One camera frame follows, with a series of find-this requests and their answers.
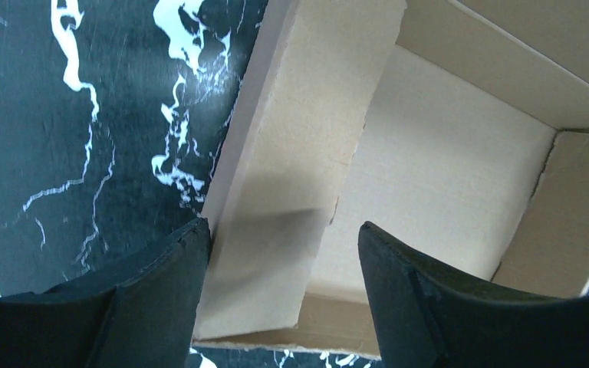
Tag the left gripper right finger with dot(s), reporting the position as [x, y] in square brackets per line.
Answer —
[426, 313]

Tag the brown cardboard box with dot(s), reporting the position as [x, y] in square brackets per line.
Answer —
[459, 127]

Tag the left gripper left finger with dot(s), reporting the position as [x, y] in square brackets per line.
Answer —
[138, 311]

